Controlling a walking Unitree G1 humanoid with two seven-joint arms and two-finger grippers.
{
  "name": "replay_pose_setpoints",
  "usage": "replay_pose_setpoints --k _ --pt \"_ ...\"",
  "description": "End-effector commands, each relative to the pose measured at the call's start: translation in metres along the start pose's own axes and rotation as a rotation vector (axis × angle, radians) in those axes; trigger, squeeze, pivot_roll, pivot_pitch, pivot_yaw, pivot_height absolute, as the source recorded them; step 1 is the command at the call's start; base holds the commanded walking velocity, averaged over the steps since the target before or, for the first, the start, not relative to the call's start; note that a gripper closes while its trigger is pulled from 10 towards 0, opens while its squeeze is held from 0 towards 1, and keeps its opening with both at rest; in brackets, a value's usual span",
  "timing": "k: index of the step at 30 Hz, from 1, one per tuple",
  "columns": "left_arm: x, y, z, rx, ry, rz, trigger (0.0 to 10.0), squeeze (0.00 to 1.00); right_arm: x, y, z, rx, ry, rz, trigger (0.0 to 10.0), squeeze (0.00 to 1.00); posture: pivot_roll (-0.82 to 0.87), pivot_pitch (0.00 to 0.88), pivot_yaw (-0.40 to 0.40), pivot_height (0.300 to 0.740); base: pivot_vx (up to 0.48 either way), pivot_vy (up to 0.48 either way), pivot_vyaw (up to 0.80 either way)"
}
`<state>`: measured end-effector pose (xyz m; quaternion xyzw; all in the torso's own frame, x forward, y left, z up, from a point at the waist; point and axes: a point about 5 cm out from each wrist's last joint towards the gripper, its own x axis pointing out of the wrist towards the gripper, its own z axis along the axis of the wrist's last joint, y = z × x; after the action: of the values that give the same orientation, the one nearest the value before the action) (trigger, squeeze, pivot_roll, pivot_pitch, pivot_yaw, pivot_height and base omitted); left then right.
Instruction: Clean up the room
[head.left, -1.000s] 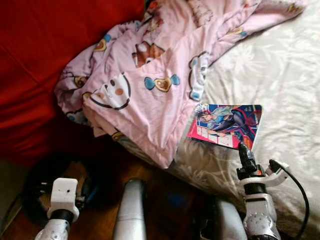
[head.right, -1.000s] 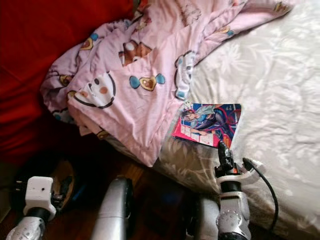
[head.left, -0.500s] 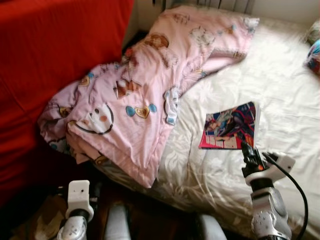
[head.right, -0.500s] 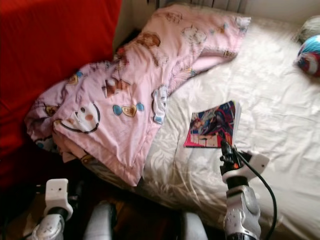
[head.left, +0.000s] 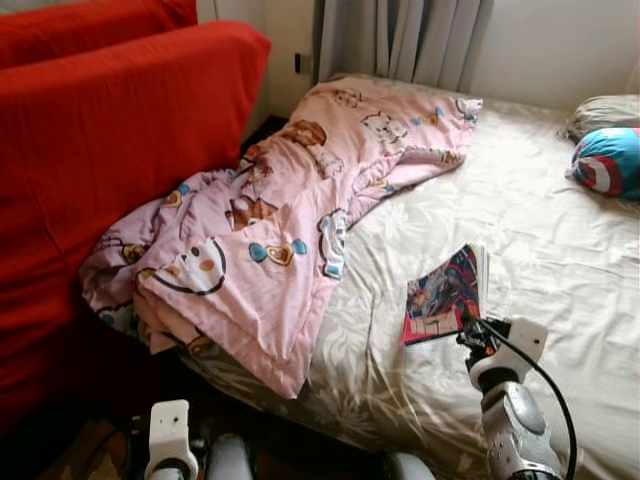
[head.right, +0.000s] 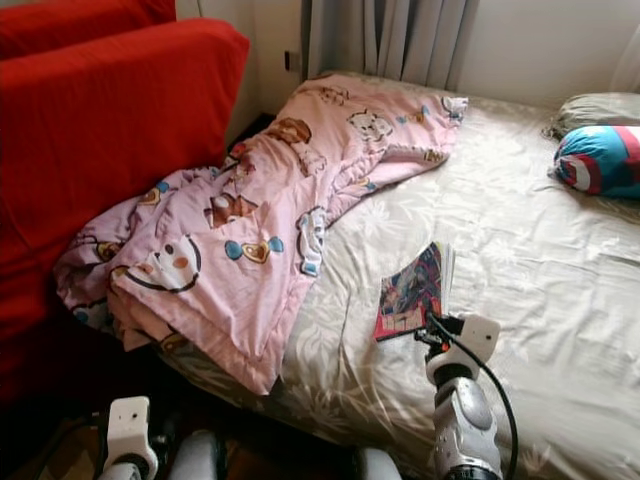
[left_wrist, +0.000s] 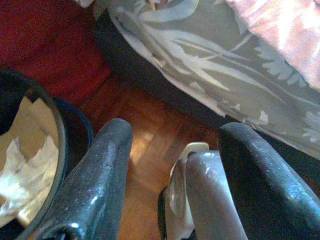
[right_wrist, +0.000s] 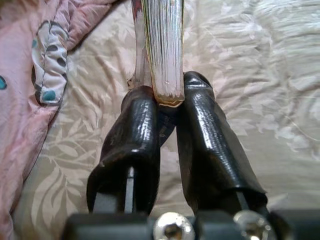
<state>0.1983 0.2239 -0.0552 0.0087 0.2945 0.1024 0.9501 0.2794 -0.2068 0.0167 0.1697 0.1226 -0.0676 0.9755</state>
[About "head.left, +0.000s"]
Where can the bed with beige floral sheet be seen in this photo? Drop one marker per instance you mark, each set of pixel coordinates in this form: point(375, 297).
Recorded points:
point(520, 260)

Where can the colourful comic book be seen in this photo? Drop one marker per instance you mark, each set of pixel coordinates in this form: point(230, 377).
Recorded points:
point(445, 300)

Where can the red white blue bolster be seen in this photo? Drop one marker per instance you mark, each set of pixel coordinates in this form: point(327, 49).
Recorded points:
point(610, 160)

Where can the small beige pillow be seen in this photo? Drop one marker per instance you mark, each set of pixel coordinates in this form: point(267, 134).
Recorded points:
point(605, 112)

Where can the red fabric covered cushion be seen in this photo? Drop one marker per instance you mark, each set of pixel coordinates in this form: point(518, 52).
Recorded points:
point(110, 180)
point(90, 25)

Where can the pink cartoon print quilt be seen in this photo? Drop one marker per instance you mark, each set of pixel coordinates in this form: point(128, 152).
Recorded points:
point(280, 230)

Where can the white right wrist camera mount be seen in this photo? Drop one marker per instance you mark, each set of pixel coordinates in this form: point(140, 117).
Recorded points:
point(524, 340)

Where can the grey robot leg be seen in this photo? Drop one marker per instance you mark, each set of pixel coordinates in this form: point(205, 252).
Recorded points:
point(410, 467)
point(230, 458)

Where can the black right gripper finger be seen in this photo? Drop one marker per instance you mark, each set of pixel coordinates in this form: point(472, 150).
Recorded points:
point(464, 326)
point(482, 326)

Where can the brown cardboard scraps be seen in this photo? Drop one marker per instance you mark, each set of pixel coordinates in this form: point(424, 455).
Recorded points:
point(95, 455)

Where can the grey left robot leg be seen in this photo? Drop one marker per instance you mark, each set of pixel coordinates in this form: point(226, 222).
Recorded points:
point(230, 458)

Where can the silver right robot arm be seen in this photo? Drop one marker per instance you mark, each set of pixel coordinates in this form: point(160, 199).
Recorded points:
point(515, 420)

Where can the grey right robot leg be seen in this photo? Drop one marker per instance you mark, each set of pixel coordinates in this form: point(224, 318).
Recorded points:
point(410, 467)

